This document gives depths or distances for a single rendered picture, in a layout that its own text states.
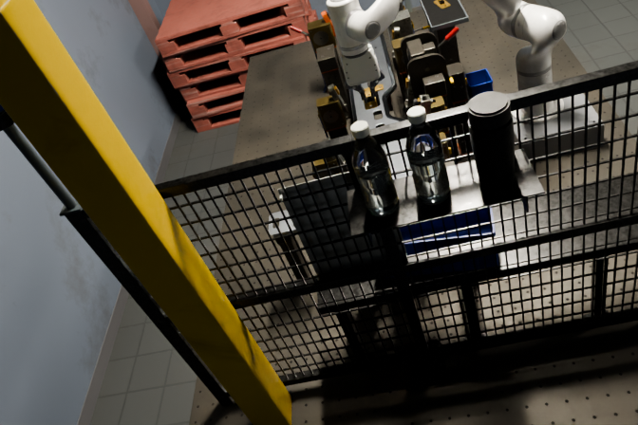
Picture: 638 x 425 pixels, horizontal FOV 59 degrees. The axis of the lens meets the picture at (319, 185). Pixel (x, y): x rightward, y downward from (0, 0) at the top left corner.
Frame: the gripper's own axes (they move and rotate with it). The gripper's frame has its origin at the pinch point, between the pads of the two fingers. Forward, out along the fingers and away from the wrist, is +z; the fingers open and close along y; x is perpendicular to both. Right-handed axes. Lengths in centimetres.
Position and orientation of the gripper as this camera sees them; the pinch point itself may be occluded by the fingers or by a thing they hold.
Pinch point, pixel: (367, 94)
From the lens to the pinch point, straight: 172.9
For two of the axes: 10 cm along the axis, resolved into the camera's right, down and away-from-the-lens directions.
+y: -9.6, 2.4, 1.6
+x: 0.3, 6.5, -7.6
